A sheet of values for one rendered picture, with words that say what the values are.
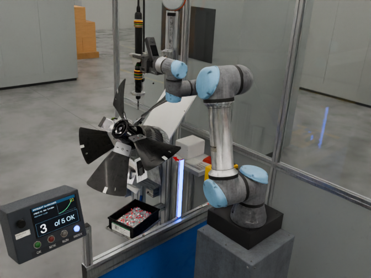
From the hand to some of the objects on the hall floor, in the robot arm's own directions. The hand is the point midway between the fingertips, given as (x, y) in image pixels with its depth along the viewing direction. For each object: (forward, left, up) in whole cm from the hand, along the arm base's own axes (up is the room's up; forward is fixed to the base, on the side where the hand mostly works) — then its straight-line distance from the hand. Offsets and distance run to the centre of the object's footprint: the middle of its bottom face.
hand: (134, 53), depth 193 cm
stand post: (+8, -33, -164) cm, 168 cm away
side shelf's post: (+4, -54, -164) cm, 173 cm away
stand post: (+9, -10, -164) cm, 165 cm away
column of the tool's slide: (+34, -60, -164) cm, 178 cm away
